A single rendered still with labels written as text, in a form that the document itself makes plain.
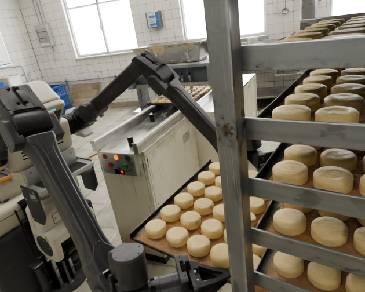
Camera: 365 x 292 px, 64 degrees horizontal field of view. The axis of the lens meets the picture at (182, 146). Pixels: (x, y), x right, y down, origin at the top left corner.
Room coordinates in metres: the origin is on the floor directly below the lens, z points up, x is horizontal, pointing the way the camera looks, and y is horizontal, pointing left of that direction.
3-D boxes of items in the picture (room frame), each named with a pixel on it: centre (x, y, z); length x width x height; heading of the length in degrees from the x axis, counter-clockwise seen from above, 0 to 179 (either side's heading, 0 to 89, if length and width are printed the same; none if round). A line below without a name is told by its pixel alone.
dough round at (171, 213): (0.61, 0.05, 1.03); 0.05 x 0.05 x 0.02
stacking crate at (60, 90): (5.92, 2.47, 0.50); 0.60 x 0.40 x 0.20; 162
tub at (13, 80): (5.23, 2.83, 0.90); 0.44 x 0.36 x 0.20; 78
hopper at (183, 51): (2.30, -0.04, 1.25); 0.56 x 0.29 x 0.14; 62
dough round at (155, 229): (0.56, 0.09, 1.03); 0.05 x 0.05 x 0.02
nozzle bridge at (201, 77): (2.30, -0.04, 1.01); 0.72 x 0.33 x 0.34; 62
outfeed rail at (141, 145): (2.33, -0.22, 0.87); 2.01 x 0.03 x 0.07; 152
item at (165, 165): (1.85, 0.20, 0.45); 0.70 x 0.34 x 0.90; 152
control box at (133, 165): (1.53, 0.37, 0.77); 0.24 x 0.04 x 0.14; 62
